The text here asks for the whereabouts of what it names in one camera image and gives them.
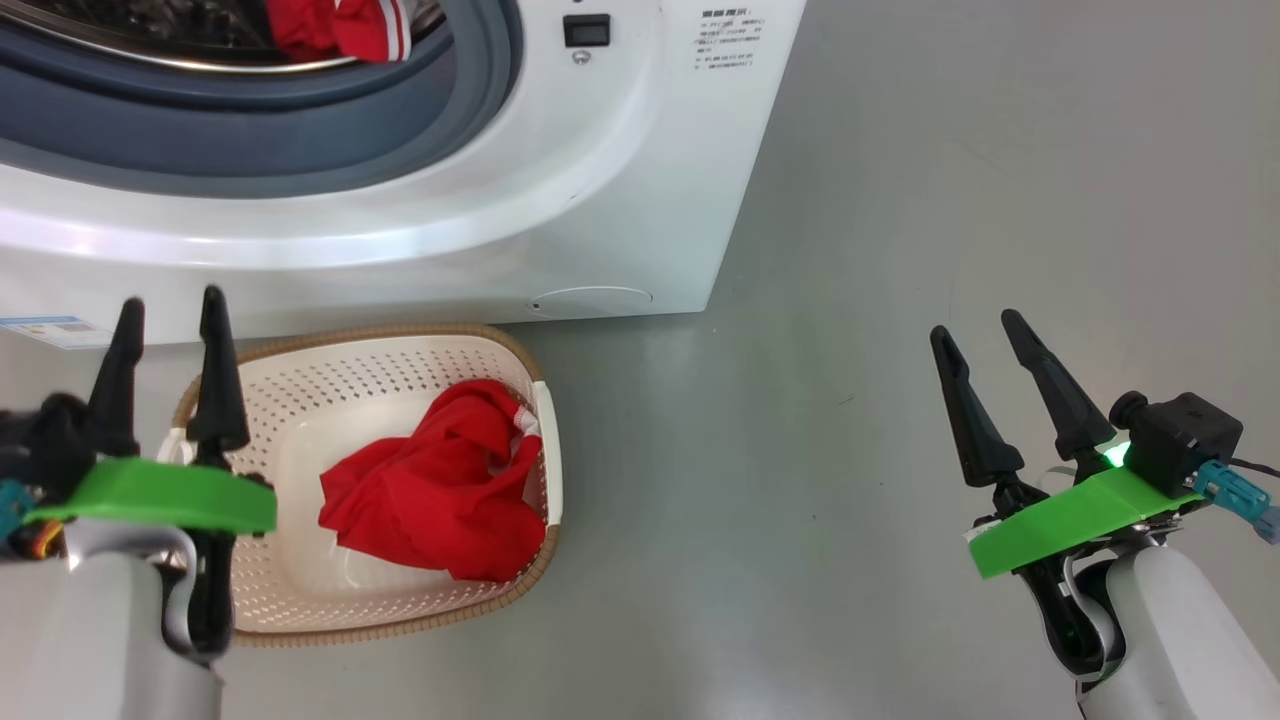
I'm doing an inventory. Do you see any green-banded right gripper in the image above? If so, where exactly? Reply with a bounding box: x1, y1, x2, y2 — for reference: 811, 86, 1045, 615
930, 309, 1203, 681

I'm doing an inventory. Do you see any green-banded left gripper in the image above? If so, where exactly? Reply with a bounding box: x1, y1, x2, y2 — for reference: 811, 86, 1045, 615
25, 285, 278, 661

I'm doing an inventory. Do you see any plain red garment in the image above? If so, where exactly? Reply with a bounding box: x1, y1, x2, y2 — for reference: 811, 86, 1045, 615
318, 378, 548, 583

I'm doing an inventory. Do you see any red garment with white stripes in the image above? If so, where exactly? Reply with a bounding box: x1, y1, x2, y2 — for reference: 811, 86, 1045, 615
265, 0, 416, 63

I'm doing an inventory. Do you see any cream perforated laundry basket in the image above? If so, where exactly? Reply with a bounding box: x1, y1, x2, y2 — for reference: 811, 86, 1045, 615
170, 323, 564, 646

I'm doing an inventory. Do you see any white washing machine body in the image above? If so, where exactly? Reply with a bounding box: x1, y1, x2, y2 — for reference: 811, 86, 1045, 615
0, 0, 807, 346

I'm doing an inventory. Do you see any blue energy label sticker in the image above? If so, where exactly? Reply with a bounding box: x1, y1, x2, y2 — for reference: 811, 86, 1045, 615
0, 316, 113, 350

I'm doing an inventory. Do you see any teal cable connector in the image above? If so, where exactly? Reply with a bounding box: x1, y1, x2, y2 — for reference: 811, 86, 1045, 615
1195, 460, 1280, 546
0, 478, 33, 543

